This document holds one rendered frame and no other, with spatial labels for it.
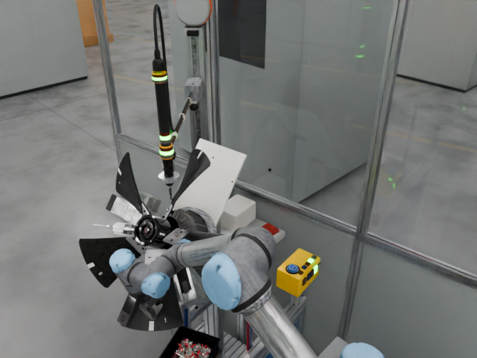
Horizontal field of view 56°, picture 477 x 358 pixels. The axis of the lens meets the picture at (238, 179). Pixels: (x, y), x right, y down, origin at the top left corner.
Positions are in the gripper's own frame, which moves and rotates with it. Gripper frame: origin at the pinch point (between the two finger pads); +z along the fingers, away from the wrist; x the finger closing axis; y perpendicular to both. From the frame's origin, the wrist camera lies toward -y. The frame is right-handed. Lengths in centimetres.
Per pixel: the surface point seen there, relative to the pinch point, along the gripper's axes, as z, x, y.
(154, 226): -18.8, 13.0, 23.0
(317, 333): 97, -24, 64
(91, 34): 221, 690, 417
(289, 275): 4, -31, 42
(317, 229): 33, -17, 84
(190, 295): 3.3, -4.1, 15.6
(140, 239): -15.2, 16.9, 17.7
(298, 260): 7, -29, 50
